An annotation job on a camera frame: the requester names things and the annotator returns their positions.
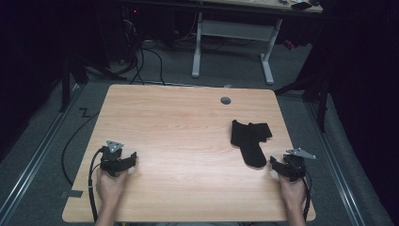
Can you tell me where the person's left hand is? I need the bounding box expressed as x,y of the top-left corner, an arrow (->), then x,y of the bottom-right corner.
95,168 -> 130,209

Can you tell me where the person's right hand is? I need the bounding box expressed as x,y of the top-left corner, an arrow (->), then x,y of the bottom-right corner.
277,173 -> 308,211

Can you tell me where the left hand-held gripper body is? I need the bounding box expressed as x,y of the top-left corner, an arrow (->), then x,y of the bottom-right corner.
99,139 -> 125,177

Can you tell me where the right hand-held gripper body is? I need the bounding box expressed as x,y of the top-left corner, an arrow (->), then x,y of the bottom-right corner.
281,147 -> 317,183

